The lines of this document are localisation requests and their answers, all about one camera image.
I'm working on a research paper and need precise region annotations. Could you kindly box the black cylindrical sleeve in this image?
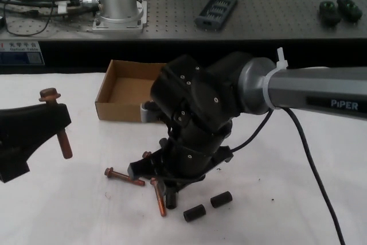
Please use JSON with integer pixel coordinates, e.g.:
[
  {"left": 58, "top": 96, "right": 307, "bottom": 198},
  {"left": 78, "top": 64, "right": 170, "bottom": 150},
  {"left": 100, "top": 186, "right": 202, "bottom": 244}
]
[
  {"left": 183, "top": 204, "right": 207, "bottom": 223},
  {"left": 210, "top": 190, "right": 233, "bottom": 209},
  {"left": 166, "top": 188, "right": 179, "bottom": 210}
]

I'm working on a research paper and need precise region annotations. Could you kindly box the open cardboard box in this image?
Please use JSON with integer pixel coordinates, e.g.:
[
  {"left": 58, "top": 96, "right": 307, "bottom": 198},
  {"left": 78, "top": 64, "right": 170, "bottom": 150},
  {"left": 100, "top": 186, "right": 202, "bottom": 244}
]
[{"left": 94, "top": 59, "right": 173, "bottom": 125}]

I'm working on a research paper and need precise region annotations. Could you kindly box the blue and white label plate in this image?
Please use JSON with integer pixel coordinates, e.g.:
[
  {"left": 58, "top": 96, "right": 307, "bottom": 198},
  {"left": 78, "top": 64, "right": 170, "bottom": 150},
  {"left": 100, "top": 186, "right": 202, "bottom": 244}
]
[{"left": 0, "top": 40, "right": 46, "bottom": 65}]

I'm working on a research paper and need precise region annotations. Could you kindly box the white zip tie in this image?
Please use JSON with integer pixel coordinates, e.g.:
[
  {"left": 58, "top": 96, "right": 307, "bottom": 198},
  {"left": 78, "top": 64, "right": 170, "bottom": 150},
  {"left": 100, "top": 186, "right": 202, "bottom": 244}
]
[{"left": 263, "top": 46, "right": 289, "bottom": 111}]

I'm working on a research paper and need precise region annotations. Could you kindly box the silver-white machine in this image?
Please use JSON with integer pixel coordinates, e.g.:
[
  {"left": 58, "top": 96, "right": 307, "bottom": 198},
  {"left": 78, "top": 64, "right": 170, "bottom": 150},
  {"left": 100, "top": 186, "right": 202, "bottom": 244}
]
[{"left": 91, "top": 0, "right": 148, "bottom": 32}]

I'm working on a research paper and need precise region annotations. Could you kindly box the grey screwdriver bit case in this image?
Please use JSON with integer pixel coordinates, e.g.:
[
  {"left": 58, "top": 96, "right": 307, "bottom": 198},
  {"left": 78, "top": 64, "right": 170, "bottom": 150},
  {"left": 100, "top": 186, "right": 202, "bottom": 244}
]
[{"left": 194, "top": 0, "right": 240, "bottom": 32}]

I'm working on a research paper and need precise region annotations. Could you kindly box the metal bench with holes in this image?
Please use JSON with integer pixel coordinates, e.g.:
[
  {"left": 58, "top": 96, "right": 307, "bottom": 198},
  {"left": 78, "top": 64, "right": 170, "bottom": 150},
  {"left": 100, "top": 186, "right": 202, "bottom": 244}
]
[{"left": 0, "top": 0, "right": 367, "bottom": 41}]

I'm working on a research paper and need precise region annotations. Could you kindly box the black part with green centre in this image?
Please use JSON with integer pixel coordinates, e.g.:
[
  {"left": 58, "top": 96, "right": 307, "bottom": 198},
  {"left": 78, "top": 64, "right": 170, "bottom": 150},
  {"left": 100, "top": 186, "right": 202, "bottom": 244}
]
[
  {"left": 318, "top": 0, "right": 342, "bottom": 25},
  {"left": 336, "top": 0, "right": 363, "bottom": 24}
]

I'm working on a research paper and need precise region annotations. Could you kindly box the thin black bench cable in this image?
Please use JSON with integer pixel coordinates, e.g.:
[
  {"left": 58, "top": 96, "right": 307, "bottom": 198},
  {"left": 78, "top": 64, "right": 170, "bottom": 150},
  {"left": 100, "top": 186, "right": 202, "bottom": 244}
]
[{"left": 5, "top": 6, "right": 57, "bottom": 37}]

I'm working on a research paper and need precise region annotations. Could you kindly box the thick black bench cable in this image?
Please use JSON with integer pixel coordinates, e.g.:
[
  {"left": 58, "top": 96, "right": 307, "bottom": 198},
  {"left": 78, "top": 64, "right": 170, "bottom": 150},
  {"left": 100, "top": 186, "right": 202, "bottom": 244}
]
[{"left": 0, "top": 0, "right": 101, "bottom": 9}]

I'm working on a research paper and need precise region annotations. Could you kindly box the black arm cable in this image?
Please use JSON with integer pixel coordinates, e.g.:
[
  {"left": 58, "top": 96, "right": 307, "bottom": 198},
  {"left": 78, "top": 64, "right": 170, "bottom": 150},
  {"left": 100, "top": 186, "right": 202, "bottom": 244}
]
[{"left": 231, "top": 107, "right": 347, "bottom": 245}]

